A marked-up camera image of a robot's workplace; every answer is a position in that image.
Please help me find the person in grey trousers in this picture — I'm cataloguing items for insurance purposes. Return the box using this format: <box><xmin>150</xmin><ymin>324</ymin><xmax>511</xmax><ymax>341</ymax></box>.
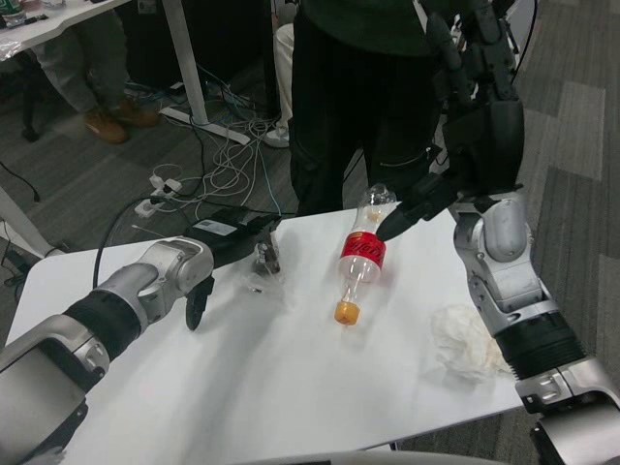
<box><xmin>35</xmin><ymin>8</ymin><xmax>162</xmax><ymax>145</ymax></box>

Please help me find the white desk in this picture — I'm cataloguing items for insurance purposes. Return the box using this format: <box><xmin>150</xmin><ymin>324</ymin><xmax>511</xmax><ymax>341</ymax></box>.
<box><xmin>0</xmin><ymin>0</ymin><xmax>251</xmax><ymax>146</ymax></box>

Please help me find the green bottle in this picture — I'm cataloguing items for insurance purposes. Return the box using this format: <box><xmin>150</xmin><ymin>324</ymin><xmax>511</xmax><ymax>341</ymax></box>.
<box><xmin>1</xmin><ymin>0</ymin><xmax>28</xmax><ymax>28</ymax></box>

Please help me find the clear bag with dark food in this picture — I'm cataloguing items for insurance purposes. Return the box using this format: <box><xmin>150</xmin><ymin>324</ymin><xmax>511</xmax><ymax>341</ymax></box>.
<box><xmin>240</xmin><ymin>231</ymin><xmax>293</xmax><ymax>302</ymax></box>

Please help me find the black hanging cable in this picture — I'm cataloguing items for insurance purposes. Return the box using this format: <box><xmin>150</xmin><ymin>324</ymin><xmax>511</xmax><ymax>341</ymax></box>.
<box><xmin>511</xmin><ymin>0</ymin><xmax>540</xmax><ymax>75</ymax></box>

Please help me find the white power strip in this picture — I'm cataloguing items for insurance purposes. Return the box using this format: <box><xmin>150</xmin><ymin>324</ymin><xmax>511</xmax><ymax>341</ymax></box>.
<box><xmin>134</xmin><ymin>198</ymin><xmax>165</xmax><ymax>217</ymax></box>

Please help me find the black robot wrist cable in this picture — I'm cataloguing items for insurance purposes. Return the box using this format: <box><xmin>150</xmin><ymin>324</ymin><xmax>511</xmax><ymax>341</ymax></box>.
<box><xmin>93</xmin><ymin>195</ymin><xmax>196</xmax><ymax>293</ymax></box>

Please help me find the crumpled white tissue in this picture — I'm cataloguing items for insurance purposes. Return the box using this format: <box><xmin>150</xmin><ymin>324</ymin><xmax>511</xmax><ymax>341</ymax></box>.
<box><xmin>430</xmin><ymin>303</ymin><xmax>512</xmax><ymax>385</ymax></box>

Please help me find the white desk leg frame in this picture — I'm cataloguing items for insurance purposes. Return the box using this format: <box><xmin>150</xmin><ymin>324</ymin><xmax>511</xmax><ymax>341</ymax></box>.
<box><xmin>0</xmin><ymin>185</ymin><xmax>65</xmax><ymax>259</ymax></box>

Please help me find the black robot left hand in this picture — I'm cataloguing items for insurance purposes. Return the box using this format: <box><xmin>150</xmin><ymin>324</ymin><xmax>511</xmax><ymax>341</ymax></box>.
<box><xmin>185</xmin><ymin>206</ymin><xmax>283</xmax><ymax>332</ymax></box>

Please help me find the white plug adapter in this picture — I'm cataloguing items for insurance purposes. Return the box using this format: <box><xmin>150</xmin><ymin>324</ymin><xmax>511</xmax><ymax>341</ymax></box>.
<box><xmin>148</xmin><ymin>174</ymin><xmax>184</xmax><ymax>194</ymax></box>

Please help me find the person in dark green top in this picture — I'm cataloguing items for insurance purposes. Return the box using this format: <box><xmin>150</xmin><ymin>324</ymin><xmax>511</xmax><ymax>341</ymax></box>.
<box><xmin>288</xmin><ymin>0</ymin><xmax>452</xmax><ymax>218</ymax></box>

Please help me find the person in white trousers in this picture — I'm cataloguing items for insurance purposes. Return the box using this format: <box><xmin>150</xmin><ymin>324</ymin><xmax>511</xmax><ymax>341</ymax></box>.
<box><xmin>263</xmin><ymin>21</ymin><xmax>296</xmax><ymax>149</ymax></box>

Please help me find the white floor cable tangle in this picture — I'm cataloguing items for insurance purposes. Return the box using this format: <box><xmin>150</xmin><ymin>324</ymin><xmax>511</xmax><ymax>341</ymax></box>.
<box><xmin>192</xmin><ymin>114</ymin><xmax>293</xmax><ymax>220</ymax></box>

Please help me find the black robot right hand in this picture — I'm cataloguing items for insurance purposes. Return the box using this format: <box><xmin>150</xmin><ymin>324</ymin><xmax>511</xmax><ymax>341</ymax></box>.
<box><xmin>374</xmin><ymin>0</ymin><xmax>527</xmax><ymax>240</ymax></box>

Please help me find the empty cola bottle red label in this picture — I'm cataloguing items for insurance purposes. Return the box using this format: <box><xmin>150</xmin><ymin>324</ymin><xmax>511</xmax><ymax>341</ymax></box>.
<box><xmin>332</xmin><ymin>183</ymin><xmax>404</xmax><ymax>327</ymax></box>

